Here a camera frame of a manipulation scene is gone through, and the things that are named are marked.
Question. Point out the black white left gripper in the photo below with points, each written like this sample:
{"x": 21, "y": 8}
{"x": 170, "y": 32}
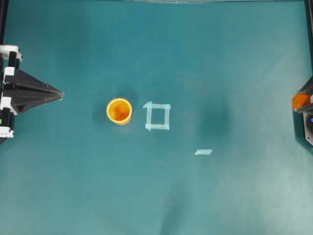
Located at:
{"x": 14, "y": 101}

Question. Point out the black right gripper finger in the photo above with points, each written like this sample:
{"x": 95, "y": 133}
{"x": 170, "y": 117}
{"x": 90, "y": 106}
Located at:
{"x": 305, "y": 109}
{"x": 307, "y": 88}

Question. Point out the orange block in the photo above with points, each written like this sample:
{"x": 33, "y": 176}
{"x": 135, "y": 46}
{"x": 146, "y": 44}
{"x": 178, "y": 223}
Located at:
{"x": 300, "y": 100}

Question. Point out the orange cup with yellow rim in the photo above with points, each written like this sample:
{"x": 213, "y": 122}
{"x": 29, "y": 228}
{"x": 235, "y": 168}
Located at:
{"x": 119, "y": 111}

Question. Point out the pale tape strip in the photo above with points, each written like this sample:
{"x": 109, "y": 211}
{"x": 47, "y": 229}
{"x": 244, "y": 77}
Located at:
{"x": 203, "y": 152}

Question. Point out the pale tape square outline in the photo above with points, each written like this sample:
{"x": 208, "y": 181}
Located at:
{"x": 157, "y": 116}

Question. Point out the black right frame rail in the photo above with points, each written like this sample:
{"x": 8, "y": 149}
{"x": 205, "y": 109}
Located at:
{"x": 309, "y": 15}

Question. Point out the black frame rail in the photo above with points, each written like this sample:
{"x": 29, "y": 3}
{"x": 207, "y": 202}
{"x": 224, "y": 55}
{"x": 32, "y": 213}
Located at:
{"x": 3, "y": 15}
{"x": 309, "y": 15}

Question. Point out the black left frame rail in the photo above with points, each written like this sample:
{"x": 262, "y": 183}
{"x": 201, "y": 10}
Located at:
{"x": 3, "y": 15}

